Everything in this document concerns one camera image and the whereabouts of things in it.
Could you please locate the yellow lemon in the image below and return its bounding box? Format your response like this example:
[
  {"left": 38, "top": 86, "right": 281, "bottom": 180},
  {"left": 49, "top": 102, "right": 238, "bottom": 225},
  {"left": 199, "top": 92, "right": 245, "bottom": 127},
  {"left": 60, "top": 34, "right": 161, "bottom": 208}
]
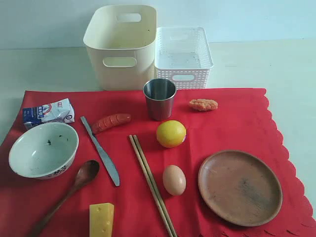
[{"left": 156, "top": 120, "right": 187, "bottom": 148}]

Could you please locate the fried chicken nugget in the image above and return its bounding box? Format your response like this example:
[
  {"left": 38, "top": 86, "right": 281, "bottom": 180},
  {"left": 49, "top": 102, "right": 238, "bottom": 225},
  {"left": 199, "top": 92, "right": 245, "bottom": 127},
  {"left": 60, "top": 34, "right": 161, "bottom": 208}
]
[{"left": 189, "top": 99, "right": 218, "bottom": 112}]

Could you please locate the brown egg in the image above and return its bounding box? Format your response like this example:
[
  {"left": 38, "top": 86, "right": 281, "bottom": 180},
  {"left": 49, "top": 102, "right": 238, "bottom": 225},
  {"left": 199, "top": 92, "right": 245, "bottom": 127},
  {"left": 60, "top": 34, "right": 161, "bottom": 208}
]
[{"left": 162, "top": 165, "right": 186, "bottom": 196}]

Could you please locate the yellow cheese wedge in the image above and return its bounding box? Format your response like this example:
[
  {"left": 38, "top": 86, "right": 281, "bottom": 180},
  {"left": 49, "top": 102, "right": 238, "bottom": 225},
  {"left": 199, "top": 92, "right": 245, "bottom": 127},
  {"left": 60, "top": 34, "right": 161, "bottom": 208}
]
[{"left": 89, "top": 203, "right": 115, "bottom": 237}]

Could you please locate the stainless steel cup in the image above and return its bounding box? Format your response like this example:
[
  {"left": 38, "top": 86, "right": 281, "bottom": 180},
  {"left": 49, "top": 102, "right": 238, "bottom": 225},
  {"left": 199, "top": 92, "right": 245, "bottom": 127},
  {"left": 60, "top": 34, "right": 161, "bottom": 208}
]
[{"left": 143, "top": 79, "right": 177, "bottom": 121}]

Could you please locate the red sausage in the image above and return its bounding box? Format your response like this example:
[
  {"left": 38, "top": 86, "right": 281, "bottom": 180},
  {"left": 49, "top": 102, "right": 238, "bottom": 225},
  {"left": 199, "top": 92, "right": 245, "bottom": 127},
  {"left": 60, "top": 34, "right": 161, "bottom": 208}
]
[{"left": 91, "top": 114, "right": 131, "bottom": 134}]

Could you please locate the red scalloped table cloth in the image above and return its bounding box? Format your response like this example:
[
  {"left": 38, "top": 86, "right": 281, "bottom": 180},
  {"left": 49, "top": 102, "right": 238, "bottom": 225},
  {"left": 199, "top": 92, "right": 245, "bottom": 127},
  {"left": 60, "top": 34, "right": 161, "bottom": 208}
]
[{"left": 0, "top": 88, "right": 316, "bottom": 237}]

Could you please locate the silver table knife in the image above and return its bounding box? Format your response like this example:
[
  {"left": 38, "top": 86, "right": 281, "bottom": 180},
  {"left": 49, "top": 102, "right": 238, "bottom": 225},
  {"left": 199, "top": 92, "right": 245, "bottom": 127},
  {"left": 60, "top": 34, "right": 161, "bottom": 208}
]
[{"left": 80, "top": 116, "right": 120, "bottom": 187}]

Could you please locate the white woven plastic basket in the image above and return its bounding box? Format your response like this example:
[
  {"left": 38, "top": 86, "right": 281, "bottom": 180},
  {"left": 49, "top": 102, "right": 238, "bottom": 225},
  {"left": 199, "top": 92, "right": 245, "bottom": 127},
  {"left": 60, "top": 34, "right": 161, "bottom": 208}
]
[{"left": 155, "top": 26, "right": 213, "bottom": 89}]

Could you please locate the left wooden chopstick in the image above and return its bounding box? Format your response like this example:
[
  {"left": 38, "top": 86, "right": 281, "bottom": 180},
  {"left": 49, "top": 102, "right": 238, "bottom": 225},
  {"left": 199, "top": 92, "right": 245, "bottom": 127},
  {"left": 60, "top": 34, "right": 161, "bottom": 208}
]
[{"left": 129, "top": 135, "right": 173, "bottom": 237}]

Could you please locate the wooden chopstick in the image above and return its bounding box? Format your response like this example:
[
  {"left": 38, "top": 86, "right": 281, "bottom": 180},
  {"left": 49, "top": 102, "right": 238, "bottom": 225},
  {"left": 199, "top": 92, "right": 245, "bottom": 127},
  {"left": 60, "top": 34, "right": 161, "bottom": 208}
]
[
  {"left": 132, "top": 135, "right": 177, "bottom": 237},
  {"left": 129, "top": 135, "right": 173, "bottom": 237}
]

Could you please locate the cream plastic bin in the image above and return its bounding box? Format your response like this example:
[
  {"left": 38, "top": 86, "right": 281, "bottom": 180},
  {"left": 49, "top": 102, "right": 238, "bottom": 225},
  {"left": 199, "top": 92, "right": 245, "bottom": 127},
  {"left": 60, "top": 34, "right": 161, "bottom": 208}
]
[{"left": 83, "top": 5, "right": 157, "bottom": 91}]

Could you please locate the brown wooden spoon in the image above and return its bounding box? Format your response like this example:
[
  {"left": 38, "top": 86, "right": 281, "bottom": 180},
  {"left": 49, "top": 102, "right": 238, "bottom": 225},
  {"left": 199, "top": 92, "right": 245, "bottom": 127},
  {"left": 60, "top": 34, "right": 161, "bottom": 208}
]
[{"left": 27, "top": 160, "right": 100, "bottom": 237}]

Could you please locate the blue white milk carton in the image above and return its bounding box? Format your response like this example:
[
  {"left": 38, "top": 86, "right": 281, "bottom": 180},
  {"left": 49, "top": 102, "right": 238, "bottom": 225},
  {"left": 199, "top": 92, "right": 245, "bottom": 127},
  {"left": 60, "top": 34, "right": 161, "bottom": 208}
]
[{"left": 22, "top": 98, "right": 75, "bottom": 130}]

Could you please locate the right wooden chopstick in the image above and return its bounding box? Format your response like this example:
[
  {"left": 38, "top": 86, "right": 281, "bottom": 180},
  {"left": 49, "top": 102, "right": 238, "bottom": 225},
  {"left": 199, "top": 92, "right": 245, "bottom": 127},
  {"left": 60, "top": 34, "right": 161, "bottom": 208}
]
[{"left": 132, "top": 135, "right": 177, "bottom": 237}]

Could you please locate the brown wooden plate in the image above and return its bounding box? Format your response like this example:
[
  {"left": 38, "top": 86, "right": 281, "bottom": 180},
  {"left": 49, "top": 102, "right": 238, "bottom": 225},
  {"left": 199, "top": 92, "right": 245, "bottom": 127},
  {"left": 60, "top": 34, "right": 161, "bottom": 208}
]
[{"left": 198, "top": 150, "right": 283, "bottom": 227}]

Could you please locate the white ceramic bowl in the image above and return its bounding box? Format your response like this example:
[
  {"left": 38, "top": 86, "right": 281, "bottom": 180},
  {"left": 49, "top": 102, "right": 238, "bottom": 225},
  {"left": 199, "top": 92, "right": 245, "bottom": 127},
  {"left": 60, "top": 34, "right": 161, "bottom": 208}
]
[{"left": 8, "top": 122, "right": 79, "bottom": 180}]

